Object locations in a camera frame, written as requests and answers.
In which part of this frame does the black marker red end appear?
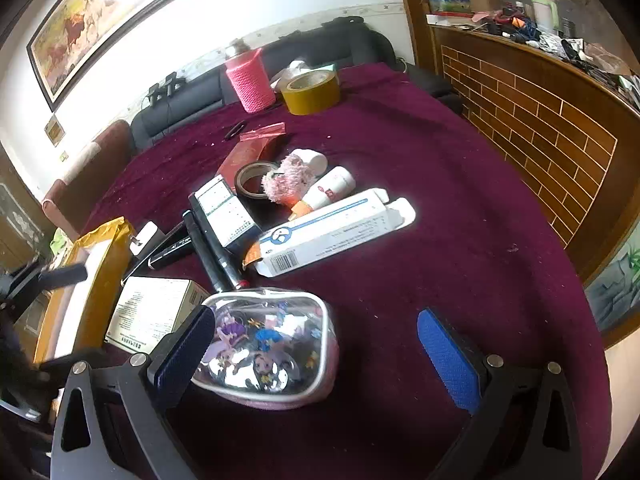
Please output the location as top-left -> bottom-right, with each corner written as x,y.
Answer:
190,195 -> 249,291
182,208 -> 236,293

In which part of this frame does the black bag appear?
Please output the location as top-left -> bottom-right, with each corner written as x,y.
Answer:
320,16 -> 366,31

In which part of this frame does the clear cartoon zip pouch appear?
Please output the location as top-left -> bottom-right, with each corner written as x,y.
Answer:
192,287 -> 341,411

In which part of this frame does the white green tumbler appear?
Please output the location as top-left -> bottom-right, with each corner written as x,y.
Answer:
530,0 -> 560,31

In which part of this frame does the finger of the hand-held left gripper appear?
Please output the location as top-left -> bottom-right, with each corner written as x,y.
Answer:
42,265 -> 89,292
36,347 -> 108,378

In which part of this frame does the white bottle orange cap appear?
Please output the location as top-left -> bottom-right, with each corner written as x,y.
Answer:
287,166 -> 357,221

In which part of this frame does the green cloth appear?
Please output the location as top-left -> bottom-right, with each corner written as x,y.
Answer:
50,230 -> 76,261

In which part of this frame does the pink plush keychain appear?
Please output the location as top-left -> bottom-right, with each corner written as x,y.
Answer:
261,154 -> 318,206

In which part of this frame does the brown armchair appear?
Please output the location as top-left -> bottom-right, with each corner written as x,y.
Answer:
41,119 -> 138,241

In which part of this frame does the black tape roll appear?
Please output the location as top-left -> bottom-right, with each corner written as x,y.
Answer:
234,161 -> 281,201

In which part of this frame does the white blue medicine box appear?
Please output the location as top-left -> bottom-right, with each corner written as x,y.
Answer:
212,197 -> 263,257

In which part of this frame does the black leather sofa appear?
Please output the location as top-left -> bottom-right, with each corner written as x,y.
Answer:
130,16 -> 463,153

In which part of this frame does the small white green-print box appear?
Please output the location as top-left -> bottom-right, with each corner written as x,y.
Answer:
194,175 -> 237,213

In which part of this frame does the pile of counter clutter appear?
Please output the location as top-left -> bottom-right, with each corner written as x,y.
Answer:
470,2 -> 640,111

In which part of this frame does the wooden brick-pattern counter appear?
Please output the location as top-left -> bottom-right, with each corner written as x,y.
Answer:
392,0 -> 640,351

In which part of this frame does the yellow cardboard tray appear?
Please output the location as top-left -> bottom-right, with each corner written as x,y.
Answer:
32,216 -> 137,366

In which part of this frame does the framed horse painting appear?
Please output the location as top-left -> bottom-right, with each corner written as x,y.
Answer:
26,0 -> 218,112

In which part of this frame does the white charger plug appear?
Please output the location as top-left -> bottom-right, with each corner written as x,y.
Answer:
131,221 -> 166,261

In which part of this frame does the long white cardboard box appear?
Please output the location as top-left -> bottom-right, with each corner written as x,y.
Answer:
242,187 -> 417,278

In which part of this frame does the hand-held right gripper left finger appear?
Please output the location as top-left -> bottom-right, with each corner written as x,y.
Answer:
50,304 -> 217,480

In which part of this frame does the yellow tape roll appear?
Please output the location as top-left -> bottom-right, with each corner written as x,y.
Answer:
280,71 -> 342,116

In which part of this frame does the framed landscape picture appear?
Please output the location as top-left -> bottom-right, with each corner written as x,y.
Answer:
585,237 -> 640,346

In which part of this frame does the wooden glass-panel door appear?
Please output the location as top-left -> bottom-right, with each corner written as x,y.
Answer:
0,147 -> 53,281

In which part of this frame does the small framed wall plaque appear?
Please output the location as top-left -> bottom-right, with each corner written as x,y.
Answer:
44,114 -> 67,147

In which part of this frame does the red foil packet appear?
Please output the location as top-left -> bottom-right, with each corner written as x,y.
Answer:
216,122 -> 287,178

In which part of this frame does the beige medicine box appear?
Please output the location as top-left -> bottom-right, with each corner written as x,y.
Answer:
103,276 -> 211,351

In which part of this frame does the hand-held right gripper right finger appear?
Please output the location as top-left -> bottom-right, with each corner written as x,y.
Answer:
416,308 -> 583,480

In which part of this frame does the black marker teal end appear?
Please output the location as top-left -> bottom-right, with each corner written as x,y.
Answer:
148,222 -> 193,271

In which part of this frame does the white plastic item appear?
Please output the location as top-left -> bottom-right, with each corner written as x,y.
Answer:
270,60 -> 313,92

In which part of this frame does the small white jar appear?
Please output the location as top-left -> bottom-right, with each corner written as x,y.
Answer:
291,148 -> 329,176

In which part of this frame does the pink knit-covered bottle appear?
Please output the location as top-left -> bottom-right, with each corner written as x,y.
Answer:
223,38 -> 277,114

